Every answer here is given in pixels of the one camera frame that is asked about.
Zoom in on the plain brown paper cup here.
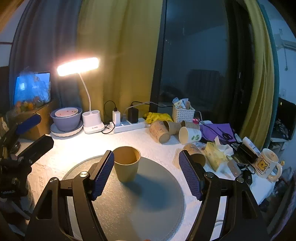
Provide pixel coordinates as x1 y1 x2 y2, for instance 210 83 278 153
113 146 141 183

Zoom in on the brown patterned cup front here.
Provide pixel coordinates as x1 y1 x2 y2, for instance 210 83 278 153
183 143 206 167

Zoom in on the white green paper cup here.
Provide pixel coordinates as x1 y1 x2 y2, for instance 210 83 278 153
179 126 202 145

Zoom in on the brown paper cup behind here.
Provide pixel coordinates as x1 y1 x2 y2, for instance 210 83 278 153
163 120 182 136

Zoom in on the patterned brown paper cup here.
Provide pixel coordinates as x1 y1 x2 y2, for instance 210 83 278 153
149 120 171 144

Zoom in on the cardboard box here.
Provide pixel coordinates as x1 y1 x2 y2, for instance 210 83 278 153
6 99 60 141

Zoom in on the white patterned small bowl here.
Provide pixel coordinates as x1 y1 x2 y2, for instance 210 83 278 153
55 108 78 118

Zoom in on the purple bowl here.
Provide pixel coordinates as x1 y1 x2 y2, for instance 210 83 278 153
50 108 82 132

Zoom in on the white desk lamp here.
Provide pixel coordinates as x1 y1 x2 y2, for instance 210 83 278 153
57 57 105 134

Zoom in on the white bear mug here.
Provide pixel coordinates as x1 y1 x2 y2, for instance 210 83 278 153
254 148 282 182

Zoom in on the yellow tissue pack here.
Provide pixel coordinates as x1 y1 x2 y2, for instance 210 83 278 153
205 142 227 172

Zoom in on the white charger plug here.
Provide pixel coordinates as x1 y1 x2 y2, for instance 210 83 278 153
112 110 121 126

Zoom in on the white power strip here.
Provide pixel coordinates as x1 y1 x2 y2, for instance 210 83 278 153
107 118 149 133

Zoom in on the round grey placemat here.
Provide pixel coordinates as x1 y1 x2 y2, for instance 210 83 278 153
62 154 186 241

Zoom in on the purple cloth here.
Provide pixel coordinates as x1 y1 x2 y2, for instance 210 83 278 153
200 123 236 143

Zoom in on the black power adapter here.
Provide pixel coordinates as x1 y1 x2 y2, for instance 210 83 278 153
128 107 139 123

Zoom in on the black monitor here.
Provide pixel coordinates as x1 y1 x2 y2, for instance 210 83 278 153
273 97 295 140

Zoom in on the yellow cloth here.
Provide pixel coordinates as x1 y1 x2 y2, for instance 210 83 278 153
143 112 173 124

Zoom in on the yellow green curtain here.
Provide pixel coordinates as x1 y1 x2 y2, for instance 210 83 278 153
77 1 275 148

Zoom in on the white woven basket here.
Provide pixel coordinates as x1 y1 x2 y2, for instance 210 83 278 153
172 106 195 123

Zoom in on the white air conditioner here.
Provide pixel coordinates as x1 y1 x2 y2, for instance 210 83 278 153
280 40 296 51

